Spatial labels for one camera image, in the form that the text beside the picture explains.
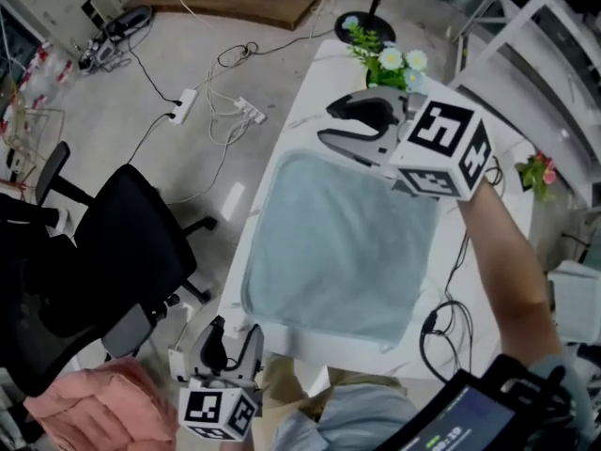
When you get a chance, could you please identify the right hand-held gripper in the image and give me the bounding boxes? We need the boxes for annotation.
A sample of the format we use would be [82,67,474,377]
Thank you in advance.
[316,87,496,203]

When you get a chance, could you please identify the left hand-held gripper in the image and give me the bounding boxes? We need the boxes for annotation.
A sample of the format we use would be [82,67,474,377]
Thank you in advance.
[177,315,266,443]

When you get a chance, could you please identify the light blue towel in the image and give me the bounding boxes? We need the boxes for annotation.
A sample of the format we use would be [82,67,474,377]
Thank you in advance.
[239,148,442,354]

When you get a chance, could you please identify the person's right forearm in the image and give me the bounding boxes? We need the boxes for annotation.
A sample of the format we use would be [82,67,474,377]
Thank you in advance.
[455,176,565,373]

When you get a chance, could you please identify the white socket box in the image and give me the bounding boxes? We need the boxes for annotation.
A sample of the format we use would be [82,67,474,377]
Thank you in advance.
[167,344,196,382]

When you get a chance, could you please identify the daisy plant in cream pot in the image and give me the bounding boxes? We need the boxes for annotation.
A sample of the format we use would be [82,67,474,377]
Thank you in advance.
[341,14,431,96]

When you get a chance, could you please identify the person's khaki trousers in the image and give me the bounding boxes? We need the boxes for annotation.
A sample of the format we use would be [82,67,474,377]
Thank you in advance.
[259,350,417,406]

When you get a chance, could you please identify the black standing fan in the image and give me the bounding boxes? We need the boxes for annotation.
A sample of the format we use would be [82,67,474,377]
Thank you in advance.
[332,0,398,45]

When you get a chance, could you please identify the person's light blue shirt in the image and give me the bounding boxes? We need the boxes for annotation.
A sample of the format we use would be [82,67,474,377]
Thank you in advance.
[270,352,596,451]

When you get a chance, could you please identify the pink padded jacket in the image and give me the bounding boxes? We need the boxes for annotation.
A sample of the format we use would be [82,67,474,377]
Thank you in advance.
[22,355,180,451]

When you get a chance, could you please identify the black office chair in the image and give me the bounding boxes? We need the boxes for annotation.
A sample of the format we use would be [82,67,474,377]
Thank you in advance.
[0,140,221,399]

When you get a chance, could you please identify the pink flower plant in pot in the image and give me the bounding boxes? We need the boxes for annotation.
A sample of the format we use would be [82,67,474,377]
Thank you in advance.
[514,150,559,204]

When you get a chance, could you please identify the white metal shelving rack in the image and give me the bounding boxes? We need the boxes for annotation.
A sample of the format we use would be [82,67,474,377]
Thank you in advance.
[445,0,601,209]

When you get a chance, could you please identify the white power strip black plugs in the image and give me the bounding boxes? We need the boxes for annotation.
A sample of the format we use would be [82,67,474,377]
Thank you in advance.
[166,87,200,127]

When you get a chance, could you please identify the black chest-mounted tablet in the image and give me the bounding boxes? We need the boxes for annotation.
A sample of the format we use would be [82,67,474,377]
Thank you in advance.
[372,353,581,451]

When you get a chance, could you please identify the dark oval device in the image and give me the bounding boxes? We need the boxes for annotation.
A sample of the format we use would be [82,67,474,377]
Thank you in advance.
[103,5,155,42]

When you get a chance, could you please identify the pack of clear water bottles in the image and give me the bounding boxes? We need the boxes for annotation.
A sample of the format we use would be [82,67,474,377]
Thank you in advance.
[12,39,79,112]

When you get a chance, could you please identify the beige locker cabinet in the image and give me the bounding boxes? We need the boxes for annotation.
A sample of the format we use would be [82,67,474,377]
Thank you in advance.
[0,0,141,63]

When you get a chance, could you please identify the tangle of white cables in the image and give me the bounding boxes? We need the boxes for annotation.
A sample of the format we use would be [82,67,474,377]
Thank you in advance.
[166,54,264,206]

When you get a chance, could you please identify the black coiled fan cable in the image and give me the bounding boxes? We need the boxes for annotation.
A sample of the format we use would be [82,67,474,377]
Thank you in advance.
[196,25,340,94]

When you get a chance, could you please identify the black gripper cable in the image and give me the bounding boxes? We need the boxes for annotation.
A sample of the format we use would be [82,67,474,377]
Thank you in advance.
[418,155,507,385]

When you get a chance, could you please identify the black power cable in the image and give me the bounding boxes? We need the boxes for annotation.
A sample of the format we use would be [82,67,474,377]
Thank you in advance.
[125,44,183,106]

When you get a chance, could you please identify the small grey device with wires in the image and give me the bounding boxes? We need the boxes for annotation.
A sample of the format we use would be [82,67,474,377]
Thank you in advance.
[77,34,132,75]

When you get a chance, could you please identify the thin metal frame rack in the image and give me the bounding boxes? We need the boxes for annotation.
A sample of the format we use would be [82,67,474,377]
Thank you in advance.
[0,105,66,192]

